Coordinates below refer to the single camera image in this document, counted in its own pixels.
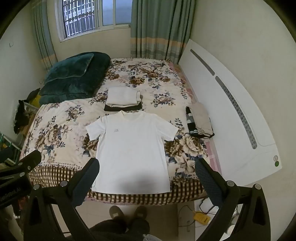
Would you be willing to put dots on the white t-shirt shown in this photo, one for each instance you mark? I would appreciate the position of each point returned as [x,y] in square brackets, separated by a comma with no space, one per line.
[129,150]

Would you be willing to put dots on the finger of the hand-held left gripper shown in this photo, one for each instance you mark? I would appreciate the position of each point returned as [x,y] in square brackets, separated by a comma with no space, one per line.
[30,161]

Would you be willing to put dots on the barred window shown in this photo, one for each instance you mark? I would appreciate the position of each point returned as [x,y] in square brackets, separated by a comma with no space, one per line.
[92,16]

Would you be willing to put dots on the folded black cloth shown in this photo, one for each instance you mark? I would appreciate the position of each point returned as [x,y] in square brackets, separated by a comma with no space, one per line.
[122,109]

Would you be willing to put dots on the white headboard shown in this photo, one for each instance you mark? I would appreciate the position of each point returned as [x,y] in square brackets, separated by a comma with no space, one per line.
[222,129]

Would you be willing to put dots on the person's left shoe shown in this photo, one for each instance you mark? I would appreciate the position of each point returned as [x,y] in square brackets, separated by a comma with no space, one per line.
[116,212]

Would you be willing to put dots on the folded white cloth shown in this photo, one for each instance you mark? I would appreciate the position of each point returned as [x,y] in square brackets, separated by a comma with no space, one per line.
[122,96]

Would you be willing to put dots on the dark green quilt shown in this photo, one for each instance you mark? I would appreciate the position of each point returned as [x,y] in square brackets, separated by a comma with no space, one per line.
[76,88]

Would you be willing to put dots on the person's right shoe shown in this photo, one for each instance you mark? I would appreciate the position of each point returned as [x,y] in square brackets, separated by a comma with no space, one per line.
[140,212]

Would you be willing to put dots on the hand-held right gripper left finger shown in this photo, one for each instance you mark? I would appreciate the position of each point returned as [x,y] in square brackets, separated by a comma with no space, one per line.
[85,178]

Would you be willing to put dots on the black white striped garment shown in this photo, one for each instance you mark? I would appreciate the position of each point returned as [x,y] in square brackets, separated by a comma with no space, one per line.
[190,122]

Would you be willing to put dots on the wide green curtain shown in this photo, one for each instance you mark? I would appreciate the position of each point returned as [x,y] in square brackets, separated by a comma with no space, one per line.
[159,27]

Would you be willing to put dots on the green metal rack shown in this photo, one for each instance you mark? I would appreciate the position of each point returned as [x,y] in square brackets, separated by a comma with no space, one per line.
[7,143]

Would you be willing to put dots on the narrow green curtain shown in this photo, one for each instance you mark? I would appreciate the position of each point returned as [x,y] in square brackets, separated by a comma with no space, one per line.
[45,34]

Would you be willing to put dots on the dark hanging clothes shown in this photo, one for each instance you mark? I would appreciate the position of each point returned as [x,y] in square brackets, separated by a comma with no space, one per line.
[20,115]

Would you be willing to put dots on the yellow power strip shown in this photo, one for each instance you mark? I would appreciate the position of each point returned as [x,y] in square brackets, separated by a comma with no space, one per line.
[201,217]

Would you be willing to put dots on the floral blanket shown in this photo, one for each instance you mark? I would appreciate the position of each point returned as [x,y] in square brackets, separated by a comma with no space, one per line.
[57,139]

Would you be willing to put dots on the folded beige garment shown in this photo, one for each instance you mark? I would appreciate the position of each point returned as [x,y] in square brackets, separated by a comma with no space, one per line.
[203,118]

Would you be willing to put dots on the person's right leg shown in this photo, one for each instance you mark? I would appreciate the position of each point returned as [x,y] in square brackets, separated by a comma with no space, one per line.
[138,229]

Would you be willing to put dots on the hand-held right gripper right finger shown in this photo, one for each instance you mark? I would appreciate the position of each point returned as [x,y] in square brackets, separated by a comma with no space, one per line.
[208,183]

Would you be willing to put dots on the dark green pillow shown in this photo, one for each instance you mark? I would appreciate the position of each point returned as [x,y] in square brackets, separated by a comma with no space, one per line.
[69,67]

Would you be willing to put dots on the person's shoe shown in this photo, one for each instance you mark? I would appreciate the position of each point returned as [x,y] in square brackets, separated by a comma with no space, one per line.
[116,212]
[140,212]

